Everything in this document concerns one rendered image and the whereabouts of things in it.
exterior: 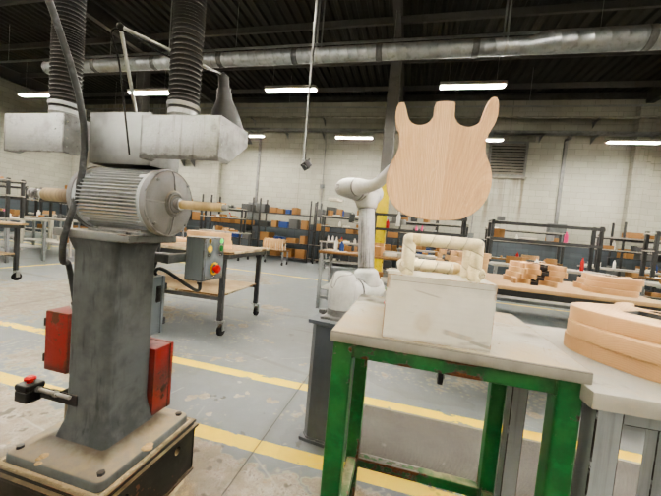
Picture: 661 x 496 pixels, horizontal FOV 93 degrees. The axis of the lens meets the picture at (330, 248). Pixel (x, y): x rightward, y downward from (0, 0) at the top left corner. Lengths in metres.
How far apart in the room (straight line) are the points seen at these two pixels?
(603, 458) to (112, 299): 1.54
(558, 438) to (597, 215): 12.61
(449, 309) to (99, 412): 1.33
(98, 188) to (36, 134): 0.32
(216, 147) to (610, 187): 13.20
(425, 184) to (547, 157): 12.04
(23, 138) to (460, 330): 1.67
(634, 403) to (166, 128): 1.43
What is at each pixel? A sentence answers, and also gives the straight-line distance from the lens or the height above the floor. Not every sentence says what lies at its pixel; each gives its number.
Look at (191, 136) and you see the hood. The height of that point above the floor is 1.46.
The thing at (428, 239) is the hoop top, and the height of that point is 1.20.
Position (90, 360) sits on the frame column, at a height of 0.62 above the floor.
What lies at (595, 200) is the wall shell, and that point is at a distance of 13.49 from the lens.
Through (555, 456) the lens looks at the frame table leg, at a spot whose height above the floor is 0.71.
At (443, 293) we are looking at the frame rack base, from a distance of 0.86.
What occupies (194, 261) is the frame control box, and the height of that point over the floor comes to 1.01.
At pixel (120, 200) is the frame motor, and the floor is 1.24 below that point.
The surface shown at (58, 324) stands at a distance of 1.65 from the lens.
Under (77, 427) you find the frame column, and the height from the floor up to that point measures 0.36.
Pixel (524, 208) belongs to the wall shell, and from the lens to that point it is 12.69.
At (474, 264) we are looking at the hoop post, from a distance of 0.88.
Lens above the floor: 1.20
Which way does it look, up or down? 3 degrees down
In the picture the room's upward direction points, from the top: 5 degrees clockwise
